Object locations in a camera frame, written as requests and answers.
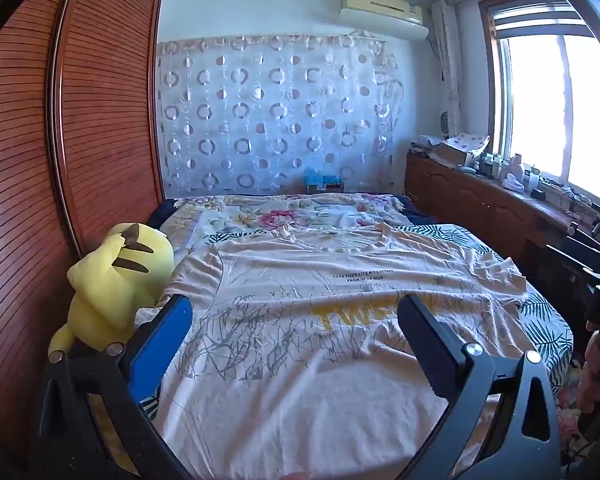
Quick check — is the beige printed t-shirt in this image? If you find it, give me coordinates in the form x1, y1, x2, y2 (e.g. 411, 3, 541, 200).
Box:
152, 222, 528, 480

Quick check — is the palm leaf bedsheet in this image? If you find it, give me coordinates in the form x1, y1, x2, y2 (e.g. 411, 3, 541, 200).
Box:
139, 223, 576, 421

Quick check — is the wooden headboard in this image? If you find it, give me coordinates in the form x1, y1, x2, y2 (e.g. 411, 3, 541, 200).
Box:
49, 0, 165, 257

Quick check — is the cream air conditioner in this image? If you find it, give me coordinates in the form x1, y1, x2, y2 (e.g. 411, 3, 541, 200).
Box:
340, 0, 429, 41

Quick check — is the white window curtain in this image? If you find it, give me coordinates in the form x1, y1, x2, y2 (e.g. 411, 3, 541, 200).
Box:
430, 0, 464, 141

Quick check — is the wooden cabinet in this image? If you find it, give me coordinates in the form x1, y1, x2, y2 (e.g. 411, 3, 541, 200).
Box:
405, 152, 600, 267

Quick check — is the floral blanket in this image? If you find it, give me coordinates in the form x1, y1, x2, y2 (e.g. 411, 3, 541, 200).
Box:
160, 193, 406, 252

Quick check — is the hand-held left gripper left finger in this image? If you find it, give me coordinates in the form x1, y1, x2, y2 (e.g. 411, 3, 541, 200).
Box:
37, 294, 194, 480

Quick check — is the circle-patterned sheer curtain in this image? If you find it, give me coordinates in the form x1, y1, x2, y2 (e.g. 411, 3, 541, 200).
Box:
156, 34, 404, 199

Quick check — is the yellow plush toy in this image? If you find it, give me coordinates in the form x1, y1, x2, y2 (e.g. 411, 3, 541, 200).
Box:
48, 222, 175, 353

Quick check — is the open cardboard box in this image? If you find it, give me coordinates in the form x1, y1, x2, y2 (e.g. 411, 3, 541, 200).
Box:
430, 141, 474, 169

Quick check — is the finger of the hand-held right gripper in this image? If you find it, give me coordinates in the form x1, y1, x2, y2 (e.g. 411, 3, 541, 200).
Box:
546, 243, 600, 282

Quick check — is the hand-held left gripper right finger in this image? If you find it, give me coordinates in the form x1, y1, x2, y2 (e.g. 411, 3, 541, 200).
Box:
395, 293, 562, 480

